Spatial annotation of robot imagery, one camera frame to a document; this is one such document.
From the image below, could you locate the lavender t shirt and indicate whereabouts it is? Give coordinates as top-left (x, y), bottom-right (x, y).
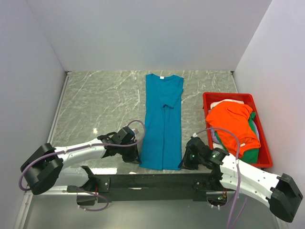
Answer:
top-left (211, 119), bottom-right (259, 144)

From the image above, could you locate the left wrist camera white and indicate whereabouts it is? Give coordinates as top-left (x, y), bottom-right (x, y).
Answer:
top-left (132, 128), bottom-right (139, 135)

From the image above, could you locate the teal t shirt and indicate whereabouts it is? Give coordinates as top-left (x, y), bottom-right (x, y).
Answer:
top-left (140, 73), bottom-right (183, 170)

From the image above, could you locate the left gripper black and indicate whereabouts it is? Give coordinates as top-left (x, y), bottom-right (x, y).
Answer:
top-left (118, 139), bottom-right (142, 164)

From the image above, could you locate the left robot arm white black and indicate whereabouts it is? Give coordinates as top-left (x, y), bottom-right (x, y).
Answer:
top-left (19, 126), bottom-right (140, 195)

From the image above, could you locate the orange t shirt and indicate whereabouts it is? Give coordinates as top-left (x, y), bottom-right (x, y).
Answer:
top-left (205, 101), bottom-right (261, 158)

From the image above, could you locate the green t shirt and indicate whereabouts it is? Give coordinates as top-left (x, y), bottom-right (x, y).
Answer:
top-left (241, 112), bottom-right (259, 164)

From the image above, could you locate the red plastic bin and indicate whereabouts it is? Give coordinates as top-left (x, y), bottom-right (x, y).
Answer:
top-left (203, 92), bottom-right (273, 169)

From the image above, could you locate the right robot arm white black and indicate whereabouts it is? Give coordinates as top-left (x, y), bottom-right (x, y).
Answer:
top-left (180, 137), bottom-right (303, 223)

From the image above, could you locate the black base bar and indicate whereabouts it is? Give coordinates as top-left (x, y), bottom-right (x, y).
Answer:
top-left (66, 173), bottom-right (229, 207)

